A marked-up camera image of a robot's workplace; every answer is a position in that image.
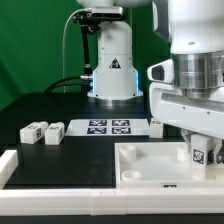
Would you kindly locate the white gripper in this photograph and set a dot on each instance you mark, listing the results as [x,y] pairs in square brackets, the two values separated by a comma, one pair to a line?
[169,106]

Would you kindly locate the black camera on stand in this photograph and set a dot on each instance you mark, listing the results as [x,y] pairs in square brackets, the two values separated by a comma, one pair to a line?
[90,20]

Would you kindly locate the white U-shaped obstacle frame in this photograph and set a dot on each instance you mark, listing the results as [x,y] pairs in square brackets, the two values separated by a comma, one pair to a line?
[114,201]

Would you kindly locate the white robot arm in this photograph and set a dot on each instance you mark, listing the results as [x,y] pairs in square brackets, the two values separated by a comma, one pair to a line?
[187,90]

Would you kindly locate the white sheet with markers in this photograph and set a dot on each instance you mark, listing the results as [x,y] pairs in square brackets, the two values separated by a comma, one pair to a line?
[108,127]

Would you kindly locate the white square table top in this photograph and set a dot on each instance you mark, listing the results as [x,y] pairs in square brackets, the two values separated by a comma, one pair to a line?
[160,165]

